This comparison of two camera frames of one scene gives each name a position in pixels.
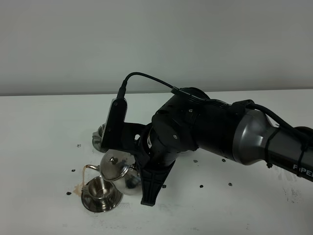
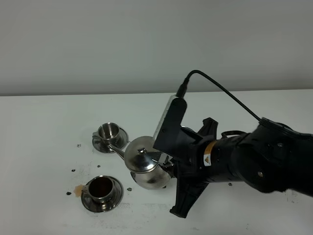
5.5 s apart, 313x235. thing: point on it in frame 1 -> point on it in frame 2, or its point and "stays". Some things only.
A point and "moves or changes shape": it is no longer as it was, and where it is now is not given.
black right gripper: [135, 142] -> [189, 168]
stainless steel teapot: [121, 167] moves or changes shape
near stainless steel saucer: [104, 204] stays
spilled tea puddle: [77, 190] stays
